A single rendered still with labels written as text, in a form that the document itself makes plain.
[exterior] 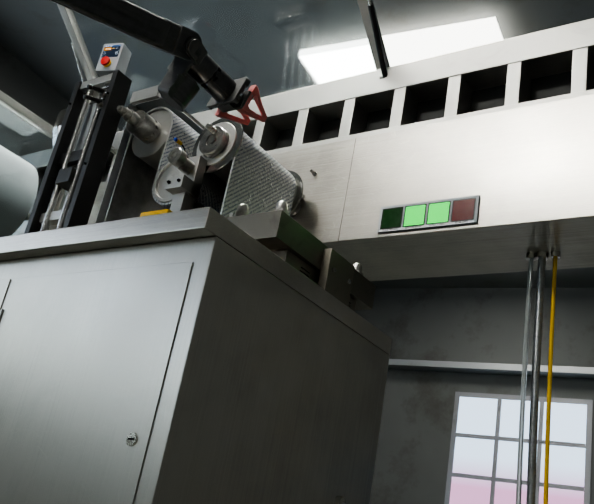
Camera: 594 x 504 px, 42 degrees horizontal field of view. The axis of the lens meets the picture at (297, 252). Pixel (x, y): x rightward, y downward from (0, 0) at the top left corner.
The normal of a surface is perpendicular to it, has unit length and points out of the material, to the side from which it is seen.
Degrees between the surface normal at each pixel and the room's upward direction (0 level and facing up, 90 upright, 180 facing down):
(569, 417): 90
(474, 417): 90
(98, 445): 90
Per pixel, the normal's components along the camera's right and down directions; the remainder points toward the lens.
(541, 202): -0.54, -0.41
